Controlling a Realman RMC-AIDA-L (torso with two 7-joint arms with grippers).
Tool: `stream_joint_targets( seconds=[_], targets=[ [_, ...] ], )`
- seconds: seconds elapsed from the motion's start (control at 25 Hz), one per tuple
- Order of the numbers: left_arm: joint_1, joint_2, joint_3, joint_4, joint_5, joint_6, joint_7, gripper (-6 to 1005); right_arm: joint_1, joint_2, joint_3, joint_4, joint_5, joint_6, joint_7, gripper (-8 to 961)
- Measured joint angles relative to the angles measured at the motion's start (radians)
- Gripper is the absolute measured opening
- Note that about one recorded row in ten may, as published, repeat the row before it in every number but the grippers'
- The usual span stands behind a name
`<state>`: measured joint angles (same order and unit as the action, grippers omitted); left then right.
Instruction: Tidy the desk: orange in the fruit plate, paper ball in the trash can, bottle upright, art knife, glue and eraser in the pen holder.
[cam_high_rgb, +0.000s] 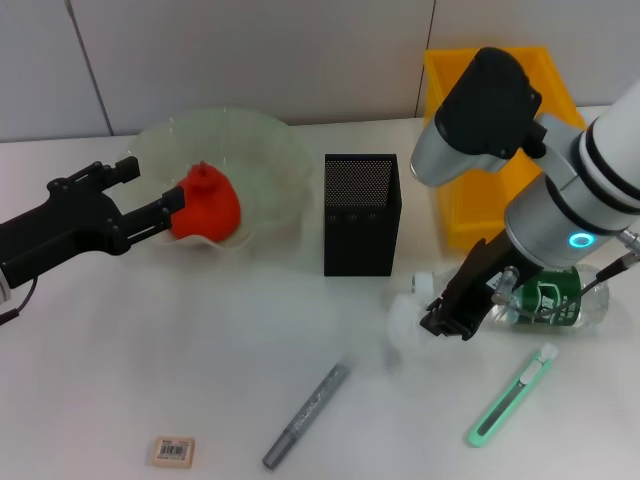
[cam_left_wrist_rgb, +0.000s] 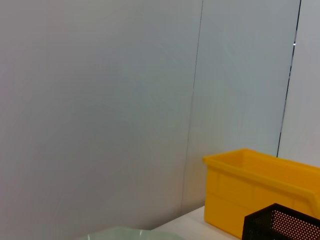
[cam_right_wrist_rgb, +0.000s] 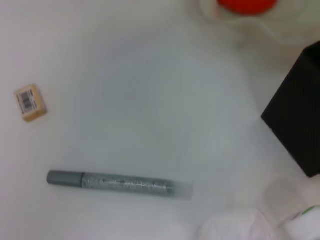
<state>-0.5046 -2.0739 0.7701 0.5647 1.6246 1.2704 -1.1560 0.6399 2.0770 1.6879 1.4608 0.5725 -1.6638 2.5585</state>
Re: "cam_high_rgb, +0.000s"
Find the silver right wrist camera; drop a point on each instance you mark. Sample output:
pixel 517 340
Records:
pixel 475 110

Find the wavy clear glass fruit plate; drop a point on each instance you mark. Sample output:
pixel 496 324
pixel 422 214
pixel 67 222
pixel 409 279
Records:
pixel 260 150

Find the white paper ball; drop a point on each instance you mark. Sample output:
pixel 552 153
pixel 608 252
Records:
pixel 402 320

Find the beige eraser with barcode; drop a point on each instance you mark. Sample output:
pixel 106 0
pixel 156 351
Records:
pixel 172 452

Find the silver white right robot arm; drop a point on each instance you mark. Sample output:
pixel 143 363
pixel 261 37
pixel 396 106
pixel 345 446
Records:
pixel 600 170

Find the yellow plastic storage bin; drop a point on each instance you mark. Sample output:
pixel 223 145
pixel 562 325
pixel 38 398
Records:
pixel 475 205

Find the mint green utility knife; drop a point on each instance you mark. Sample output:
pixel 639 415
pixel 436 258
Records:
pixel 505 405

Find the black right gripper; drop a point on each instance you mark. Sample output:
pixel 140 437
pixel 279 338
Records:
pixel 475 280

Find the clear green-label water bottle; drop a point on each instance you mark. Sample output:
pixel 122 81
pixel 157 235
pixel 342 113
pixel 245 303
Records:
pixel 550 300

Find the grey marker pen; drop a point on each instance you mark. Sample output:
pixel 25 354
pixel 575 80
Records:
pixel 310 412

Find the black mesh pen holder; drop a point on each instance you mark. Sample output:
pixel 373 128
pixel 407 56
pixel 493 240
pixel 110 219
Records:
pixel 360 240

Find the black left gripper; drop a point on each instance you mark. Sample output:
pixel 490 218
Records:
pixel 60 230

